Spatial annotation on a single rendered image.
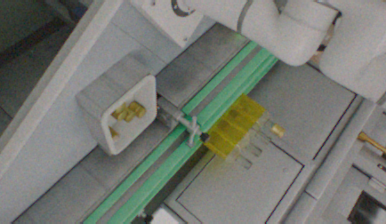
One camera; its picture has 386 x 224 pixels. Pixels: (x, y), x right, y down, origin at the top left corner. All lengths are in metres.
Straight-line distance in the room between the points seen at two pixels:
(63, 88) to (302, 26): 0.50
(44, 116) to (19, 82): 0.73
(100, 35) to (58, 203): 0.49
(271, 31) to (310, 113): 0.82
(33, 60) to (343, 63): 1.24
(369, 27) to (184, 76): 0.57
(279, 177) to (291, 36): 0.68
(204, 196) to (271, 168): 0.27
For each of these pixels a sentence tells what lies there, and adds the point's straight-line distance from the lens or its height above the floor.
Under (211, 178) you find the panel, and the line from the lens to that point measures 1.17.
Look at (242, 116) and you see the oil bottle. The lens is 1.11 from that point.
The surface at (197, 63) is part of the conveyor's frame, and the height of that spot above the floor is 0.82.
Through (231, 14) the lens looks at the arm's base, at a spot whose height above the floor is 0.94.
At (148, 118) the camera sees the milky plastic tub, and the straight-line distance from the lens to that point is 0.96.
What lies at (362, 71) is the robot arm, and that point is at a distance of 0.64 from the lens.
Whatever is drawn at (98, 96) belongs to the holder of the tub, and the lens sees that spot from 0.77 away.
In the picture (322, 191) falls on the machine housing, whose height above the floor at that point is 1.39.
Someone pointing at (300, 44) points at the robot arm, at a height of 1.09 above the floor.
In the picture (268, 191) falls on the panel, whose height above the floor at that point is 1.24.
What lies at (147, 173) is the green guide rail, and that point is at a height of 0.92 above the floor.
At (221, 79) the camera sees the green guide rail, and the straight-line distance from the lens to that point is 1.05.
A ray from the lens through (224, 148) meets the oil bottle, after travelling 1.05.
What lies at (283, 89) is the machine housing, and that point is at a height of 1.04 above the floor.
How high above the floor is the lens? 1.18
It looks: 15 degrees down
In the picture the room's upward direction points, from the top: 127 degrees clockwise
